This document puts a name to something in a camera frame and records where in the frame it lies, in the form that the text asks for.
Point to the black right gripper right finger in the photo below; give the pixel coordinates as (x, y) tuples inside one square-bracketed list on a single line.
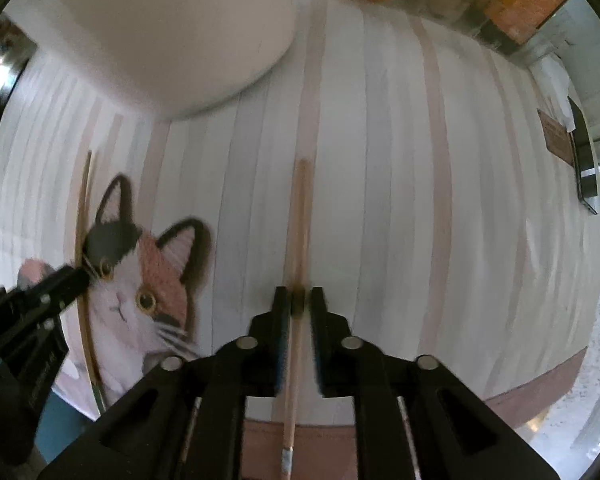
[(391, 400)]

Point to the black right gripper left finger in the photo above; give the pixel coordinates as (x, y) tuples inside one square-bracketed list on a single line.
[(212, 394)]

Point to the wooden chopstick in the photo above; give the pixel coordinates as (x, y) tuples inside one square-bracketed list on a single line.
[(296, 276), (83, 317)]

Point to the striped cat print placemat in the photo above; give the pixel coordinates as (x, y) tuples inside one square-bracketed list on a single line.
[(441, 223)]

